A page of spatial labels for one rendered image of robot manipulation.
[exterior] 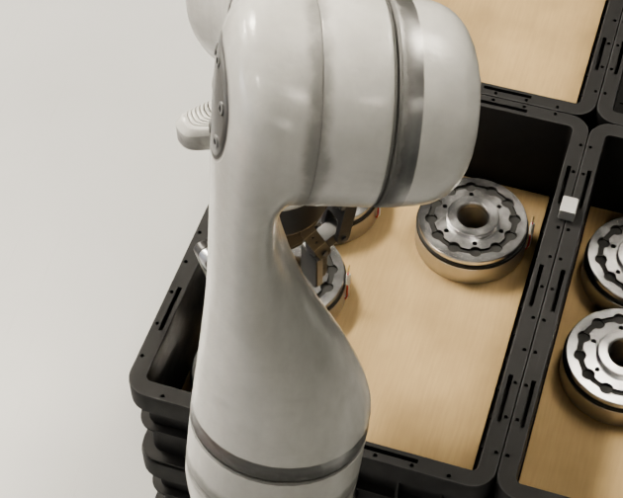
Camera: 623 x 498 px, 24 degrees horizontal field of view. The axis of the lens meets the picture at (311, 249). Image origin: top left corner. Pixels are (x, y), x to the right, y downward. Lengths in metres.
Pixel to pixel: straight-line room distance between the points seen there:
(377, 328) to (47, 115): 0.54
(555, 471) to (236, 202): 0.68
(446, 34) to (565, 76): 0.93
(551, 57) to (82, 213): 0.52
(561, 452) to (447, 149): 0.68
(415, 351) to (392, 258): 0.10
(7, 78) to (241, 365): 1.08
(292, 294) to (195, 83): 1.03
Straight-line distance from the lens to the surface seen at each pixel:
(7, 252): 1.54
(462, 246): 1.32
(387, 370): 1.27
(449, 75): 0.58
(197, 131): 1.05
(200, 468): 0.74
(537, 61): 1.53
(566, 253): 1.24
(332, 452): 0.71
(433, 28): 0.59
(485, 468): 1.11
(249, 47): 0.58
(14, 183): 1.60
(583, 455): 1.25
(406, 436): 1.24
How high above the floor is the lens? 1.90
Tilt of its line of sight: 52 degrees down
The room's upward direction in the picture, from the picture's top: straight up
